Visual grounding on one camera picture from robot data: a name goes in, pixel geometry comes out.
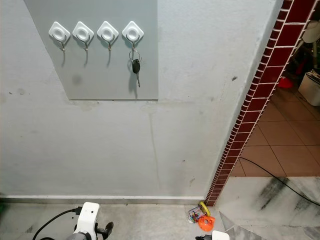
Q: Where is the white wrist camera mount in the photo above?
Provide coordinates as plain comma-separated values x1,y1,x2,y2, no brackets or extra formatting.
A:
75,202,100,236
211,230,232,240

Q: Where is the black head car key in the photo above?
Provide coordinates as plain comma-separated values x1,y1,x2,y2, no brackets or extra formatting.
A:
132,59,141,88

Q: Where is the grey wall board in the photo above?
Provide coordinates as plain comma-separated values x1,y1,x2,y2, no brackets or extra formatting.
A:
24,0,159,101

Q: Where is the red brick tiled pillar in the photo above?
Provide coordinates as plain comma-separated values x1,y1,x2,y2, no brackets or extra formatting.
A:
205,0,320,207

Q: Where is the white diamond wall hook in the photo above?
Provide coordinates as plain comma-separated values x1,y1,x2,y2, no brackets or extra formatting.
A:
72,21,95,52
96,21,120,52
48,21,71,52
122,21,145,52

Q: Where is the black floor cable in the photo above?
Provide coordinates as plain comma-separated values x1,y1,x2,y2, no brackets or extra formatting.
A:
239,157,320,207

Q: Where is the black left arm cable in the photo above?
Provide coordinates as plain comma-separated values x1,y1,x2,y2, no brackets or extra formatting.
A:
32,207,83,240

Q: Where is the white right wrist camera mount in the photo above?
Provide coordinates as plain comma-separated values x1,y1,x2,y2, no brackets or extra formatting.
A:
211,230,232,240

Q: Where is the white storage box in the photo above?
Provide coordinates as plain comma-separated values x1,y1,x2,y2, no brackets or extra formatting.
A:
298,71,320,107

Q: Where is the silver ring of car key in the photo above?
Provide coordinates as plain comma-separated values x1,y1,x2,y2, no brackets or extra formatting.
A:
128,47,142,63

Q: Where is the red plastic item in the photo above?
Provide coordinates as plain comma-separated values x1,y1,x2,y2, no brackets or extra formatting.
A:
278,76,294,89

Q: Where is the white round lampshade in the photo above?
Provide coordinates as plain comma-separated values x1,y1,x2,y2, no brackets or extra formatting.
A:
302,20,320,45

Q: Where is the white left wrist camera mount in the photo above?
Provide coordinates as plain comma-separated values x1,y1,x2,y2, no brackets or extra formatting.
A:
75,202,100,236

